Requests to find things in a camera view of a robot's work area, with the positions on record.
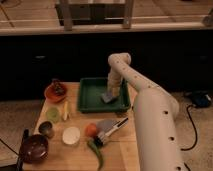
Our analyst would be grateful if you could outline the dark grape bunch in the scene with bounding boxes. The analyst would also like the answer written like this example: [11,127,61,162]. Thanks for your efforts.
[52,79,65,96]

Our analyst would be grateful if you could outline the dark red bowl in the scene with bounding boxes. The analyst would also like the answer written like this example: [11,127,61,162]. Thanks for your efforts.
[22,134,49,164]

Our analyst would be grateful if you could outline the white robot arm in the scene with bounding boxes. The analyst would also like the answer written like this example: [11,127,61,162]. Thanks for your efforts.
[108,53,187,171]

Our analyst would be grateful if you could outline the black floor cable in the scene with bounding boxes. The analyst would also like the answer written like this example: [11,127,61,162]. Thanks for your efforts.
[180,104,199,171]

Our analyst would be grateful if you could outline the green chili pepper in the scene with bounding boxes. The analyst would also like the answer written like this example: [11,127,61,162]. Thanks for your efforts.
[87,140,104,171]

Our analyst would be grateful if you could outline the grey kitchen knife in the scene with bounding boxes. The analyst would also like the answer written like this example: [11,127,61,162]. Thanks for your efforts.
[94,118,128,147]

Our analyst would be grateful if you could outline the white round lid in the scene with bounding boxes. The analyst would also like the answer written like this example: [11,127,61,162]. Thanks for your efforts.
[62,127,80,145]

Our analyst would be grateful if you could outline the orange plate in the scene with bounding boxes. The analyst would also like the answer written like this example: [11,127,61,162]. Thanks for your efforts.
[44,84,67,103]

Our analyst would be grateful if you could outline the black device on floor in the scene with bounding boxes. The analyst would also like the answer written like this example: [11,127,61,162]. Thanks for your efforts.
[185,91,212,108]

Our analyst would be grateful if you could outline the black spoon handle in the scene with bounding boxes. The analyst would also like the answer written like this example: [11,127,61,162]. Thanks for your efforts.
[15,129,29,171]

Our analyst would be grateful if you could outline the orange tomato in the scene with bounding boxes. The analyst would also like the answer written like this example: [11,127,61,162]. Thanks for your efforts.
[85,123,98,137]

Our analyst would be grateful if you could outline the green plastic tray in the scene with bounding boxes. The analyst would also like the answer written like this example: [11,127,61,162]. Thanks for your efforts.
[77,77,131,113]

